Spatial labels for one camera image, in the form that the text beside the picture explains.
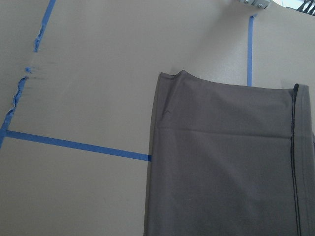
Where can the dark brown t-shirt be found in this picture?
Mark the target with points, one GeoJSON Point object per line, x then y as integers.
{"type": "Point", "coordinates": [231, 160]}

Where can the brown paper table cover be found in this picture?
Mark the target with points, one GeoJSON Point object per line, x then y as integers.
{"type": "Point", "coordinates": [76, 145]}

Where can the aluminium frame post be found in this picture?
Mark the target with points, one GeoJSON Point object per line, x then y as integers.
{"type": "Point", "coordinates": [257, 3]}

